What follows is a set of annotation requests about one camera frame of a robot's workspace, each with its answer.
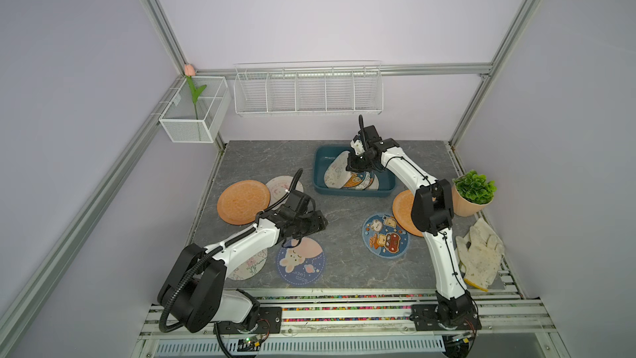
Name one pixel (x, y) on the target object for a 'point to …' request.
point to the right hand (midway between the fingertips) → (345, 166)
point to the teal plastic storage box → (322, 157)
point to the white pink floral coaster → (251, 268)
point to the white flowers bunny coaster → (375, 184)
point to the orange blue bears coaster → (360, 180)
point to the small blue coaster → (384, 237)
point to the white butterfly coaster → (337, 176)
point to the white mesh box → (179, 120)
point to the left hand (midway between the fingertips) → (321, 227)
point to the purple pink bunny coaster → (301, 264)
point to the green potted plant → (471, 192)
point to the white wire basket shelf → (304, 88)
